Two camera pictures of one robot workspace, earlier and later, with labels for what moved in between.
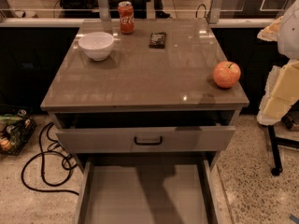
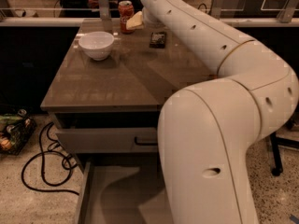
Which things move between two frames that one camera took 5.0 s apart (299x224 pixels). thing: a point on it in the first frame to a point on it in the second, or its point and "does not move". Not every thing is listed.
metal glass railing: [65, 7] does not move
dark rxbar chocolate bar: [157, 40] does not move
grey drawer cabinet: [147, 122] does not move
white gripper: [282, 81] to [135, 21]
